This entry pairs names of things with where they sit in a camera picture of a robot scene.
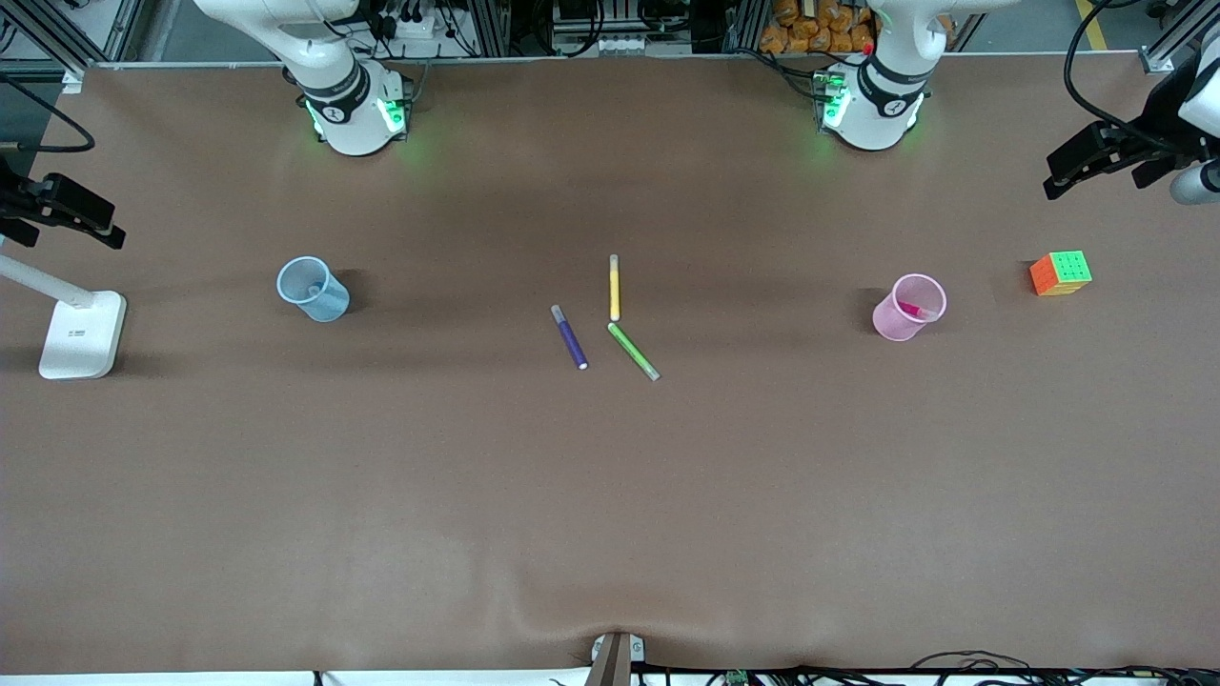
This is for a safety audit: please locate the white power strip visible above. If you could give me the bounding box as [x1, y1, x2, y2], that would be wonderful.
[376, 11, 439, 41]

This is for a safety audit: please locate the colourful puzzle cube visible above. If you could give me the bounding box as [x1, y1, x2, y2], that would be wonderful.
[1029, 251, 1094, 297]

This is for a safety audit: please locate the aluminium frame post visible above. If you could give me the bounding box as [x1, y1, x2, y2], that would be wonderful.
[14, 0, 89, 94]
[1139, 0, 1220, 75]

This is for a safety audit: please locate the blue plastic cup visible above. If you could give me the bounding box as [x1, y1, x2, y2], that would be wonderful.
[276, 255, 351, 323]

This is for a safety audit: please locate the black floor cable bundle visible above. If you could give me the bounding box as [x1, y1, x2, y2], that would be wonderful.
[639, 651, 1220, 686]

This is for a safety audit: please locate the pink plastic cup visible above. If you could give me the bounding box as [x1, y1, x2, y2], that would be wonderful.
[872, 273, 948, 342]

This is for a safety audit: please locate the bag of orange items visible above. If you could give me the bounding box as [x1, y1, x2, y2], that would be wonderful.
[760, 0, 878, 55]

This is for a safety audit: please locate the green marker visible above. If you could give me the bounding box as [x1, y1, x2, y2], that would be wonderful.
[607, 322, 661, 382]

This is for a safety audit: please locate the purple marker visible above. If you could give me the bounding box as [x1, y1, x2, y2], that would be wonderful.
[550, 305, 589, 371]

